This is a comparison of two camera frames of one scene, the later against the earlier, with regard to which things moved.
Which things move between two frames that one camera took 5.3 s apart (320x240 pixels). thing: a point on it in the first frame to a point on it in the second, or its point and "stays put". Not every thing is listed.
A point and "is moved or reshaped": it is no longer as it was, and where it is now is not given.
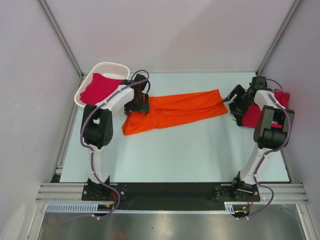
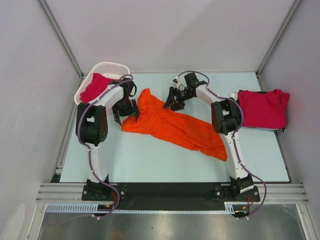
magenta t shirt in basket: x=100 y=87 stays put
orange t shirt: x=164 y=109 is moved or reshaped
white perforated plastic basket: x=110 y=69 stays put
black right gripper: x=240 y=108 to x=177 y=105
